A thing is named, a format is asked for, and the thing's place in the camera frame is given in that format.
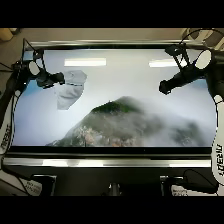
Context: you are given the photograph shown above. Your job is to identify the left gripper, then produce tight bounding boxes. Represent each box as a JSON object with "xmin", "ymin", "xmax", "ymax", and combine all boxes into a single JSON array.
[{"xmin": 35, "ymin": 71, "xmax": 66, "ymax": 90}]

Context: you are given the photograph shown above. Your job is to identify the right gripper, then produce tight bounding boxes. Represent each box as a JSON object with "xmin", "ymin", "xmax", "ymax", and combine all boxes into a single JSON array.
[{"xmin": 158, "ymin": 71, "xmax": 192, "ymax": 96}]

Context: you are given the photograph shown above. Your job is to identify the pale grey T-shirt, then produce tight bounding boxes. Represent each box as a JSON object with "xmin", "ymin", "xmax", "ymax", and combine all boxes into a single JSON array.
[{"xmin": 54, "ymin": 69, "xmax": 89, "ymax": 111}]

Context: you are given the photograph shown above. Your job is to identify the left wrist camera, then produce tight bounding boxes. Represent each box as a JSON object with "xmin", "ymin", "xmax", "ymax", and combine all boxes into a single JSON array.
[{"xmin": 32, "ymin": 48, "xmax": 45, "ymax": 68}]

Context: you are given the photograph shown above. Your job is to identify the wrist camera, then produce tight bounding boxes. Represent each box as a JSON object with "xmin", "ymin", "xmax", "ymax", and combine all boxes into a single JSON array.
[
  {"xmin": 32, "ymin": 48, "xmax": 45, "ymax": 68},
  {"xmin": 164, "ymin": 43, "xmax": 188, "ymax": 72}
]

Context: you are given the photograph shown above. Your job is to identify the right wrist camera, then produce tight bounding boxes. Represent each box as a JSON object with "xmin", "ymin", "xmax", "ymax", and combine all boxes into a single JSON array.
[{"xmin": 164, "ymin": 43, "xmax": 188, "ymax": 72}]

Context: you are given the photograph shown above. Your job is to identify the black cable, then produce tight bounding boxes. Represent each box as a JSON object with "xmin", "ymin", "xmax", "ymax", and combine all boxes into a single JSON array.
[
  {"xmin": 21, "ymin": 37, "xmax": 38, "ymax": 65},
  {"xmin": 179, "ymin": 28, "xmax": 224, "ymax": 46}
]

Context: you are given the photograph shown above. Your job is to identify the silver frame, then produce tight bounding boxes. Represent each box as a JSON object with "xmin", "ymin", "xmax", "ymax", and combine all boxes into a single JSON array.
[{"xmin": 0, "ymin": 39, "xmax": 224, "ymax": 197}]

